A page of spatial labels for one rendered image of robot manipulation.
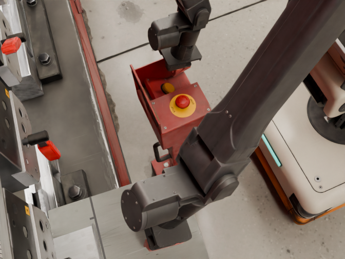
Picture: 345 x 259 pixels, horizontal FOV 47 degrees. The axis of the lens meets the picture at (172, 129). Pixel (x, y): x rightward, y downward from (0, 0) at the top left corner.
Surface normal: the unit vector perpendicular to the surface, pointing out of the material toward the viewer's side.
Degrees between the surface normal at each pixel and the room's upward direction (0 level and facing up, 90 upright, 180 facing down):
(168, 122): 0
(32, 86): 90
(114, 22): 0
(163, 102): 0
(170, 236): 29
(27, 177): 90
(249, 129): 74
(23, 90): 90
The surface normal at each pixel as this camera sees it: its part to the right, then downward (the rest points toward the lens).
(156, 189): 0.27, -0.66
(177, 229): 0.43, -0.49
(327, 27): 0.44, 0.73
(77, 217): -0.04, -0.41
